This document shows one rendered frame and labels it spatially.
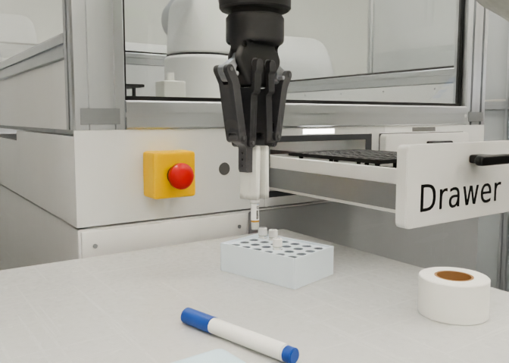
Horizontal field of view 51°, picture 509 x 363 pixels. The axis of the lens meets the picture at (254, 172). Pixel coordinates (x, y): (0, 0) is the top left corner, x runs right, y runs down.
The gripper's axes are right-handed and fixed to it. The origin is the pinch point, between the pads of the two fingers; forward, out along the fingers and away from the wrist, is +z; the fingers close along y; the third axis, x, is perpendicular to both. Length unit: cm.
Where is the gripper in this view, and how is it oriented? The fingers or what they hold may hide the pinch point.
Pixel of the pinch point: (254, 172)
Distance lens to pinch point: 70.9
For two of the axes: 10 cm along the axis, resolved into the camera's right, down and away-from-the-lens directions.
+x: 7.5, 0.7, -6.6
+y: -6.6, 0.7, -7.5
